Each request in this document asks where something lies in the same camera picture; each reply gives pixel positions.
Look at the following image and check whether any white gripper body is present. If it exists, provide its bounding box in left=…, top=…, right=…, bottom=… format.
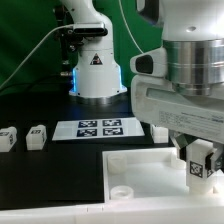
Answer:
left=131, top=75, right=224, bottom=144

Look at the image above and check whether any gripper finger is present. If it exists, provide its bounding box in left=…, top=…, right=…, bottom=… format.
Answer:
left=205, top=149, right=224, bottom=172
left=169, top=130, right=196, bottom=160

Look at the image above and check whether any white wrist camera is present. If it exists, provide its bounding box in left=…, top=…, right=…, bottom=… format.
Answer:
left=130, top=47, right=168, bottom=78

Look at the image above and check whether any white square tabletop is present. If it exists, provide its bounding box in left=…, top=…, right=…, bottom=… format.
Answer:
left=102, top=148, right=224, bottom=209

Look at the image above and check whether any white cable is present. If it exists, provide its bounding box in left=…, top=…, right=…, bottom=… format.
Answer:
left=0, top=0, right=148, bottom=91

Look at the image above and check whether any white L-shaped fence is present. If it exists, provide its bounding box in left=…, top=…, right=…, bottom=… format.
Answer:
left=0, top=195, right=224, bottom=224

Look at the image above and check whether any white marker sheet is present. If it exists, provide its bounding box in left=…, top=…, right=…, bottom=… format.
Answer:
left=52, top=117, right=144, bottom=141

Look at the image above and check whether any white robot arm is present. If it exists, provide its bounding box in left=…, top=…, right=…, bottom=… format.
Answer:
left=61, top=0, right=224, bottom=171

